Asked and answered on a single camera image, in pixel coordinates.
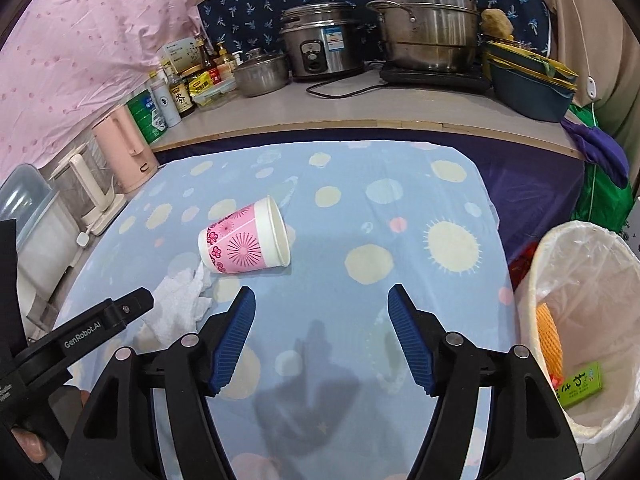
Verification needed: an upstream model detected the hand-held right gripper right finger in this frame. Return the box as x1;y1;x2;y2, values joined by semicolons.
387;284;586;480

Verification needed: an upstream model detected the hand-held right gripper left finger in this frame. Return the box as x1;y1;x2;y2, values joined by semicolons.
60;286;257;480

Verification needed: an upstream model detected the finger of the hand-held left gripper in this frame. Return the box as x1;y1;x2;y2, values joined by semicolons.
15;287;155;386

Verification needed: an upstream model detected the white tissue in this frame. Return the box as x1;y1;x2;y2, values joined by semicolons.
150;265;216;347

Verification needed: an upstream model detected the pink paper cup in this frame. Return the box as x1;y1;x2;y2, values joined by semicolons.
197;196;292;276

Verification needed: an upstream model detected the large orange foam net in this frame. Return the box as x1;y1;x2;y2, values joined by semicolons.
536;301;564;377

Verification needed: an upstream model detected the green box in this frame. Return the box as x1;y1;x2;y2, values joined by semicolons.
556;361;604;409

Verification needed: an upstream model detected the woven bin with white liner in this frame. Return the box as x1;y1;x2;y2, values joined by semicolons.
515;220;640;445

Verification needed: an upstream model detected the person's left hand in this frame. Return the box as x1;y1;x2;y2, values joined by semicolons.
11;427;49;464

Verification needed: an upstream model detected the clear plastic storage container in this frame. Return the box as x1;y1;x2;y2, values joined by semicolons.
0;164;81;342

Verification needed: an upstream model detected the red mesh bag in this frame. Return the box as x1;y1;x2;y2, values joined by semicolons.
509;242;540;286

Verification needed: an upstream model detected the blue polka dot blanket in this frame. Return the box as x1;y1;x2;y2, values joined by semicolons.
52;140;516;480

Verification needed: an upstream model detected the pink kettle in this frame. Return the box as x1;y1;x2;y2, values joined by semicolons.
91;105;159;194

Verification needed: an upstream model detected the green and white canister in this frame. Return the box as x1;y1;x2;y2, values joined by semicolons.
125;91;168;142

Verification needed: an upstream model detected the white bottle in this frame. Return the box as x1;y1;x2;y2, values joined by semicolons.
150;80;182;129

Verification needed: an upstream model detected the green bag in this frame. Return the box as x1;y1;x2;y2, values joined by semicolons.
570;105;634;234

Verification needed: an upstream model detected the pink dotted curtain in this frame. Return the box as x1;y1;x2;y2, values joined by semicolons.
0;0;207;181

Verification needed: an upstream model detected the dark sauce bottle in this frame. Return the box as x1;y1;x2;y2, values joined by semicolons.
169;72;196;119

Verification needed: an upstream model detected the clear tray with yellow packets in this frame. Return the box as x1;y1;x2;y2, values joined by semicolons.
189;71;237;109

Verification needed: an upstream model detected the black induction cooker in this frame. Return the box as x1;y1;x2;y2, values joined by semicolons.
379;60;494;96

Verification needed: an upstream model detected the small pot with glass lid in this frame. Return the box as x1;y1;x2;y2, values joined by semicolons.
234;49;291;99

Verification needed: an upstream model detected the dark blue basin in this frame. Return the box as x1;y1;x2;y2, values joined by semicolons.
489;62;576;122

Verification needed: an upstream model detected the purple rag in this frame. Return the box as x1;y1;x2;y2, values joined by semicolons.
561;117;630;189

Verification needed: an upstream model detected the yellow cap bottle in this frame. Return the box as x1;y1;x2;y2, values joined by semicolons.
216;42;236;74

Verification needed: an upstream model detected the beige box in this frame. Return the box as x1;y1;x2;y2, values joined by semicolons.
161;37;201;74

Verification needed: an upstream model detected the steel rice cooker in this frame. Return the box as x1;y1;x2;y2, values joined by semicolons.
278;2;367;82

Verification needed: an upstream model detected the large steel steamer pot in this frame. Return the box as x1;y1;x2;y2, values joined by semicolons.
365;0;497;74

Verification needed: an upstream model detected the brown loofah sponge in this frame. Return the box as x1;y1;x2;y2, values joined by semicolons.
480;8;515;41

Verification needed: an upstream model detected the navy printed cloth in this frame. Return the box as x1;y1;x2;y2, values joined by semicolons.
197;0;552;61

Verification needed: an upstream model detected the beige curtain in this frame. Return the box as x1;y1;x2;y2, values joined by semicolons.
525;0;640;161

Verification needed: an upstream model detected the black power cable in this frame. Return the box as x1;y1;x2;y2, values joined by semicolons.
306;78;387;99

